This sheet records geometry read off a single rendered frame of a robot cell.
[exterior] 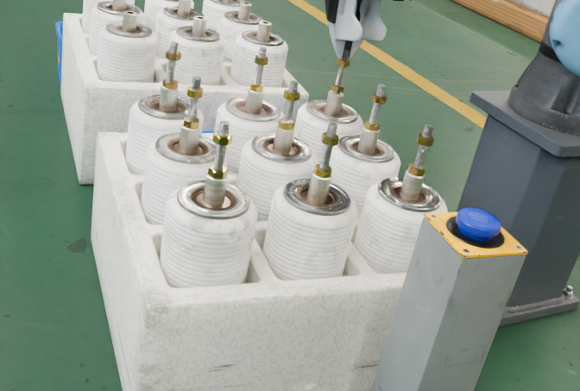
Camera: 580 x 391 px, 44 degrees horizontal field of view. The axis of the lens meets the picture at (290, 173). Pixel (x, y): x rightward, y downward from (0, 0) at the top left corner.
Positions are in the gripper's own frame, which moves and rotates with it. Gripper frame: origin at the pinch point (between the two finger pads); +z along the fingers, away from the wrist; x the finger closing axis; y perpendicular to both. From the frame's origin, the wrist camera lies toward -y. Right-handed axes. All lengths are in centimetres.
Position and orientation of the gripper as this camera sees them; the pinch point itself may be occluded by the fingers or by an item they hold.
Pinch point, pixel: (343, 47)
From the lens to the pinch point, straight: 101.0
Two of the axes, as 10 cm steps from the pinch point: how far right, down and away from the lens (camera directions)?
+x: 8.1, -1.3, 5.7
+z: -1.7, 8.8, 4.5
